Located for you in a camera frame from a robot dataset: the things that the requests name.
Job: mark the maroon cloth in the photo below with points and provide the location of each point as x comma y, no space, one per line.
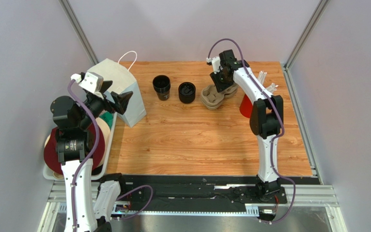
51,157

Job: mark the red cup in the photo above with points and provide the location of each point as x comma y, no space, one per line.
246,107

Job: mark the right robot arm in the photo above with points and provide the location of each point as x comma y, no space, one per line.
266,119

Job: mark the black lidded coffee cup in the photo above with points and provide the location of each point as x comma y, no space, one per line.
187,92

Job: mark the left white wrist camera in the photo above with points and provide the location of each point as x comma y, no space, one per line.
91,82

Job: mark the white plastic bin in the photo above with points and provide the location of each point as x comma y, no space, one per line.
60,177

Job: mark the white paper bag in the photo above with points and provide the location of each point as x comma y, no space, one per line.
124,92

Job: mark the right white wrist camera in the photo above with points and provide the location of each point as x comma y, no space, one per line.
215,63

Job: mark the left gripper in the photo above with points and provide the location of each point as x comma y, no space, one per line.
121,101

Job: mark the beige round plate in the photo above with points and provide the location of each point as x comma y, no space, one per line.
49,174

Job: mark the pulp cup carrier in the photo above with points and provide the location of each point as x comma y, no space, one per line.
212,89
213,101

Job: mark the green item in bin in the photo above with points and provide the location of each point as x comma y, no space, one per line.
107,118

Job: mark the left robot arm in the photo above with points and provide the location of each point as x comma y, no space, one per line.
77,137

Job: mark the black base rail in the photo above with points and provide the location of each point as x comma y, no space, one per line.
188,193

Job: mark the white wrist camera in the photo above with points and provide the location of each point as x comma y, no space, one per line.
215,63
91,82

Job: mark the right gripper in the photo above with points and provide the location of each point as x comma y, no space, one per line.
221,79

